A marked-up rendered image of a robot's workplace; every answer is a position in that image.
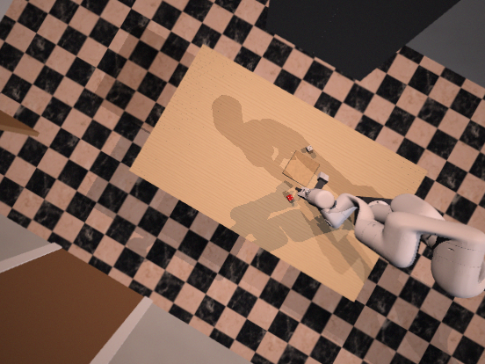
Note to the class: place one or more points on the brown square mat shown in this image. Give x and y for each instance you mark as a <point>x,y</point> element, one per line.
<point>301,168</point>

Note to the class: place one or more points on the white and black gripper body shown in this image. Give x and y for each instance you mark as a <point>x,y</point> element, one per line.
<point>302,193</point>

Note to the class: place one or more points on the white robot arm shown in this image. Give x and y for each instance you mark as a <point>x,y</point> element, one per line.
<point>458,249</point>

